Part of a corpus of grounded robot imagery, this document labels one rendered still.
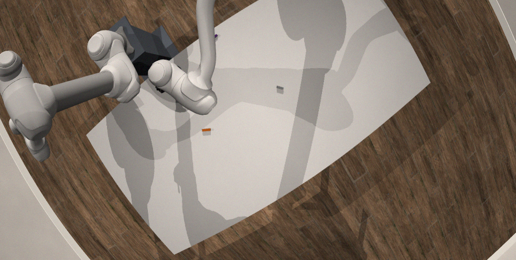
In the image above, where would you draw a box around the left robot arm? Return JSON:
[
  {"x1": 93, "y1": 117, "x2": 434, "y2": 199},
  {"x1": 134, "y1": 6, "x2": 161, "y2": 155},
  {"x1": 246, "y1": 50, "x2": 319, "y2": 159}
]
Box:
[{"x1": 148, "y1": 0, "x2": 217, "y2": 115}]

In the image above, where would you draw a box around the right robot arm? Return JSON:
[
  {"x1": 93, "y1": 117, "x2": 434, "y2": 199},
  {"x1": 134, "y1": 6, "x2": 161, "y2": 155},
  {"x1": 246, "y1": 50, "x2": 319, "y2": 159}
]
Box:
[{"x1": 0, "y1": 26, "x2": 141, "y2": 162}]

